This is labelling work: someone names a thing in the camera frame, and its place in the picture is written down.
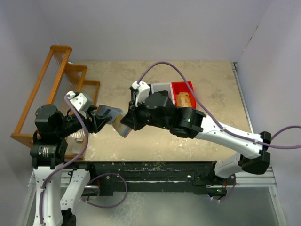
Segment orange wooden rack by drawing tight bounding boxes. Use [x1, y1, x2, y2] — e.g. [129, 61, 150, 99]
[11, 45, 101, 148]

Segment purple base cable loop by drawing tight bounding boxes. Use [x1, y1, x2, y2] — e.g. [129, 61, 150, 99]
[79, 173, 127, 209]

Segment aluminium rail frame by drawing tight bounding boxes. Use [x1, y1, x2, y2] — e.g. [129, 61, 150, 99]
[231, 61, 280, 189]

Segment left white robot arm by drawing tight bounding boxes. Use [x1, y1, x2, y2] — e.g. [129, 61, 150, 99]
[30, 104, 111, 226]

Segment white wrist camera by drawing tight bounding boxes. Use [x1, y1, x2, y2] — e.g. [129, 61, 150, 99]
[66, 91, 92, 112]
[130, 81, 150, 107]

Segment white plastic bin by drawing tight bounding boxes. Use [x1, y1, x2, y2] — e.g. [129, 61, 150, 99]
[150, 82, 175, 104]

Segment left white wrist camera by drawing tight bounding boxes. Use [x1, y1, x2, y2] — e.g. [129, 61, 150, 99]
[66, 91, 92, 112]

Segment orange card in red bin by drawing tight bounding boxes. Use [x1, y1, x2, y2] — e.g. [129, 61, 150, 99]
[176, 92, 192, 107]

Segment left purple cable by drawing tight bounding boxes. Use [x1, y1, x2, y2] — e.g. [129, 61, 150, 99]
[39, 94, 89, 224]

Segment black cards in white bin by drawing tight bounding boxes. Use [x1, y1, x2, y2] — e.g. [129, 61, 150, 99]
[155, 90, 169, 97]

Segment pink leather card holder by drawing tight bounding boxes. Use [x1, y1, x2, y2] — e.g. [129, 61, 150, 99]
[96, 105, 131, 138]

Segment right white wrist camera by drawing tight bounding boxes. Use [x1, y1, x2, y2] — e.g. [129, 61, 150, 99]
[130, 81, 150, 107]

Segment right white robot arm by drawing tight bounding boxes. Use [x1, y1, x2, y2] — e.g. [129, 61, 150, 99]
[121, 92, 271, 178]

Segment black metal base frame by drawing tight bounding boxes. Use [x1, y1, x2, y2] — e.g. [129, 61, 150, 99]
[66, 161, 235, 196]

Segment red plastic bin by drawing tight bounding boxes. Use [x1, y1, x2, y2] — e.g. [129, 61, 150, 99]
[171, 81, 196, 109]

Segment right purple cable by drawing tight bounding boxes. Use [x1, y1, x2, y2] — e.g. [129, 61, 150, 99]
[138, 61, 301, 149]

